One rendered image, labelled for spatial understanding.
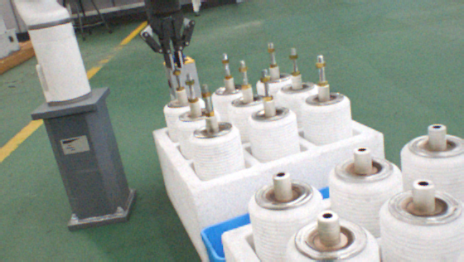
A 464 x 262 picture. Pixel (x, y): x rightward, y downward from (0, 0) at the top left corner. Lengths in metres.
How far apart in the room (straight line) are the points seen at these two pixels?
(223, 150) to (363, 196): 0.31
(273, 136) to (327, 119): 0.11
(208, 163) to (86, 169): 0.38
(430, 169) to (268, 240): 0.24
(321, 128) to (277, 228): 0.39
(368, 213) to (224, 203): 0.31
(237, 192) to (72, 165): 0.45
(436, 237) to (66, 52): 0.83
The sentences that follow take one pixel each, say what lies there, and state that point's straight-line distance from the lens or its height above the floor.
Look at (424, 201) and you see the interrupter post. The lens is 0.57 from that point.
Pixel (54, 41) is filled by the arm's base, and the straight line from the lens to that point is 1.11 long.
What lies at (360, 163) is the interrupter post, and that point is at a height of 0.27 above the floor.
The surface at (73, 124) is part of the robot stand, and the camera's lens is 1.12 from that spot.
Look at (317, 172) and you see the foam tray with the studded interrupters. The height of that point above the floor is 0.14.
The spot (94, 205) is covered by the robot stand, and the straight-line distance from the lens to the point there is 1.19.
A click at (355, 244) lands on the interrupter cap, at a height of 0.25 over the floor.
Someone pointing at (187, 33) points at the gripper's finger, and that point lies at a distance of 1.09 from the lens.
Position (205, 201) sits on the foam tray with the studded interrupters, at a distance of 0.85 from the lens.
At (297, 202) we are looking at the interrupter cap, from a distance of 0.60.
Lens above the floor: 0.55
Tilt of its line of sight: 20 degrees down
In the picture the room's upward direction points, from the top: 10 degrees counter-clockwise
